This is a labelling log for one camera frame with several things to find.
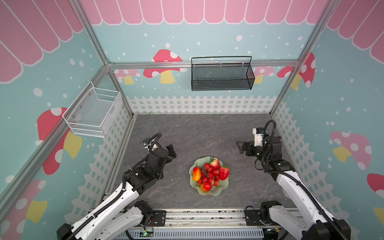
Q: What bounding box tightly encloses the large red fake strawberry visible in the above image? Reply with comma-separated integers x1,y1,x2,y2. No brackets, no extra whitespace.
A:
219,165,230,181

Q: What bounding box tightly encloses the orange red fake mango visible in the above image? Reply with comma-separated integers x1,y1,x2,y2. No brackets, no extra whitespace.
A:
193,167,202,182

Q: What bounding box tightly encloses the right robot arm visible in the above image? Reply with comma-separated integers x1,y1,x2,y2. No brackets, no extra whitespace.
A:
239,120,351,240

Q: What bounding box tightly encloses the fake strawberry bunch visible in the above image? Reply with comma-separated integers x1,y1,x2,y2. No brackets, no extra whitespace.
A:
197,163,220,187

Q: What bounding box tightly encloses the small red yellow fake peach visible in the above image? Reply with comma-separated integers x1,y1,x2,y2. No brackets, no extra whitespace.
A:
200,182,213,192

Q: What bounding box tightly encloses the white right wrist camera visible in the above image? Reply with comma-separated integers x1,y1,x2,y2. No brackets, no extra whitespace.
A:
253,128,265,147

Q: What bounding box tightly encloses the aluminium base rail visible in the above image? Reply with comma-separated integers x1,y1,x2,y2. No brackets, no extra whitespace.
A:
113,208,307,240

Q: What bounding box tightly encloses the black mesh wall basket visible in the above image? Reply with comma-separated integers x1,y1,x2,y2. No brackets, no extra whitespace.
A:
191,56,256,92

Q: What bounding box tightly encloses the white wire wall basket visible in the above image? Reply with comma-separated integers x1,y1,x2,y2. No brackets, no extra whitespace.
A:
63,82,123,138

